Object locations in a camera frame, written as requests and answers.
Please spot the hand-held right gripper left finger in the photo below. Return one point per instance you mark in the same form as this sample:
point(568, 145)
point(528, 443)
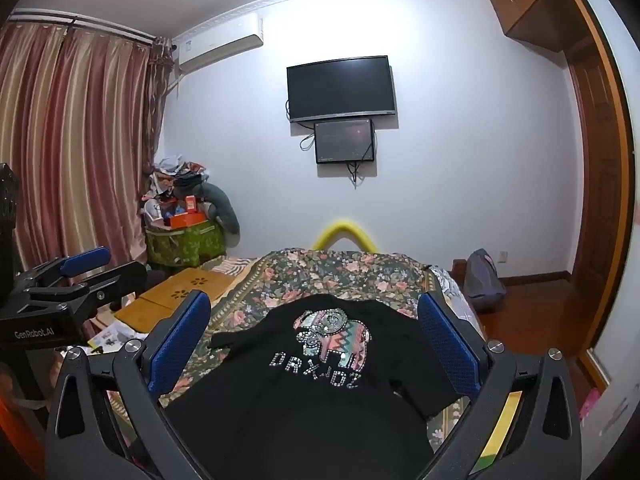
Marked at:
point(180, 340)

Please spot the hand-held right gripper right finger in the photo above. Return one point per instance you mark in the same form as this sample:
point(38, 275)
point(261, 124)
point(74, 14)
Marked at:
point(445, 345)

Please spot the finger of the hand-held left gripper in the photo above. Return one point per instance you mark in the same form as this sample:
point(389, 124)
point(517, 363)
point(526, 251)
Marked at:
point(85, 260)
point(120, 280)

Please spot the black elephant print t-shirt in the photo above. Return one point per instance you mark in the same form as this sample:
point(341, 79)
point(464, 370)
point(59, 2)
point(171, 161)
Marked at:
point(300, 410)

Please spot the person's left forearm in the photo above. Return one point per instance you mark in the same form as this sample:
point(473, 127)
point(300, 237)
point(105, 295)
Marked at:
point(15, 440)

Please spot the white patterned sheet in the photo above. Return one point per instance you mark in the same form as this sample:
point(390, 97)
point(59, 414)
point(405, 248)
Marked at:
point(452, 290)

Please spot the orange-brown pillow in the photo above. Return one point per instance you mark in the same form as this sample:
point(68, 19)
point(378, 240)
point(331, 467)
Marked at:
point(190, 285)

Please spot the printed paper leaflet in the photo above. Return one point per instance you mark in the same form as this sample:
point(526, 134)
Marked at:
point(112, 337)

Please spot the green storage bag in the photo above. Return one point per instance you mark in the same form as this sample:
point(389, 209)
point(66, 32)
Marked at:
point(180, 245)

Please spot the grey bag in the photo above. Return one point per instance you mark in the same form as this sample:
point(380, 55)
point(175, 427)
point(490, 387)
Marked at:
point(482, 285)

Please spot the orange box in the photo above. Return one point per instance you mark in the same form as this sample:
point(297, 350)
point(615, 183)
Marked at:
point(187, 220)

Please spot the striped beige sheet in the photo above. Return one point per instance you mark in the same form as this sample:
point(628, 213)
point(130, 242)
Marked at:
point(235, 266)

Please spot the yellow green card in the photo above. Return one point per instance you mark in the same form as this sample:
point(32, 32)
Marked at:
point(505, 420)

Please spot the pile of clutter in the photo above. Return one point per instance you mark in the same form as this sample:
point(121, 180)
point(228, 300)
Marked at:
point(172, 175)

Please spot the striped pink curtain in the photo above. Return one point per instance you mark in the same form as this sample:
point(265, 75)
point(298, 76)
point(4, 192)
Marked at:
point(75, 135)

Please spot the grey plush pillow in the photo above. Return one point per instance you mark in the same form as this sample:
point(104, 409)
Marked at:
point(225, 210)

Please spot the floral blanket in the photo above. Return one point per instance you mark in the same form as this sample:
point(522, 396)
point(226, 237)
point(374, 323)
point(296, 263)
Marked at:
point(320, 270)

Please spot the yellow hoop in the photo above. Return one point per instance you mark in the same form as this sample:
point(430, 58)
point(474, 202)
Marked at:
point(345, 224)

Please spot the brown lace curtain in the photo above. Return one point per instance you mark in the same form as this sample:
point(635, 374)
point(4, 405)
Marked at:
point(160, 90)

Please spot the brown wooden door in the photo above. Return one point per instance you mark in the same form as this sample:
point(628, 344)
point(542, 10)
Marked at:
point(597, 185)

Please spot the small black monitor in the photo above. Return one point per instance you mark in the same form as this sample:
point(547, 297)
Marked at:
point(345, 141)

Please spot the white air conditioner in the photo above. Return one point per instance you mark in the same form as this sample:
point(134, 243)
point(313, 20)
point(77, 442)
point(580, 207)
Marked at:
point(220, 42)

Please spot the white wall socket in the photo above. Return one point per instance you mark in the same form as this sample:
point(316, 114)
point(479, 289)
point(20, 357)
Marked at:
point(502, 257)

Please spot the curtain rail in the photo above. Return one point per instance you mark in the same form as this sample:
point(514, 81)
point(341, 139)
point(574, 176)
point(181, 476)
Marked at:
point(90, 22)

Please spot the black wall television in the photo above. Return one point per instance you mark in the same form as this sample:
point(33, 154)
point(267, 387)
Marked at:
point(340, 87)

